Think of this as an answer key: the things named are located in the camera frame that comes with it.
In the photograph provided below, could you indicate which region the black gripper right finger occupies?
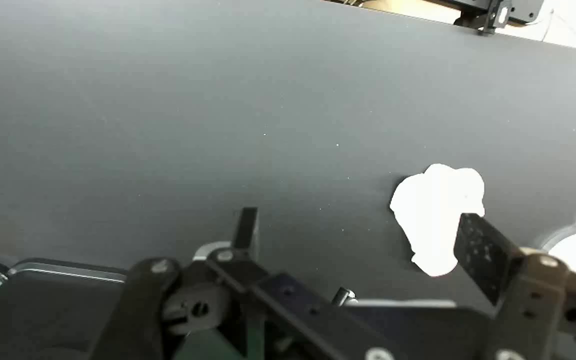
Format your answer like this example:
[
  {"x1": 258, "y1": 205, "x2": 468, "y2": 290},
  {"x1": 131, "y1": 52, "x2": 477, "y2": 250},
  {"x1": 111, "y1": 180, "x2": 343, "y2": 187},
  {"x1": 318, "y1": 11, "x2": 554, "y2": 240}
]
[{"x1": 453, "y1": 212, "x2": 576, "y2": 360}]

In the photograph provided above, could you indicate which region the black camera device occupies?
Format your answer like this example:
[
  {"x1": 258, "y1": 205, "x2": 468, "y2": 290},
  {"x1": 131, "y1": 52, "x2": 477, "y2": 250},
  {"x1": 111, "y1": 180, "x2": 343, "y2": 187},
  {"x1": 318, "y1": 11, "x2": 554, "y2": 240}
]
[{"x1": 451, "y1": 0, "x2": 547, "y2": 36}]

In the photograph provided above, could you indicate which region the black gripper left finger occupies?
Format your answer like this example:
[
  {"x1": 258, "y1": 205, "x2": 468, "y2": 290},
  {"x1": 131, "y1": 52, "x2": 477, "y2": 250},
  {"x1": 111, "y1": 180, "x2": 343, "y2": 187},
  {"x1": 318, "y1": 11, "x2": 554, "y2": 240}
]
[{"x1": 86, "y1": 207, "x2": 407, "y2": 360}]

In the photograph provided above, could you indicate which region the white towel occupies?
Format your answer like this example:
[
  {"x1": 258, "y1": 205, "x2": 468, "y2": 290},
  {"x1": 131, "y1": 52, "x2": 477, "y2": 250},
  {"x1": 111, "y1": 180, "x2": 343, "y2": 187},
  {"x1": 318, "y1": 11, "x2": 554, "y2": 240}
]
[{"x1": 388, "y1": 163, "x2": 489, "y2": 278}]

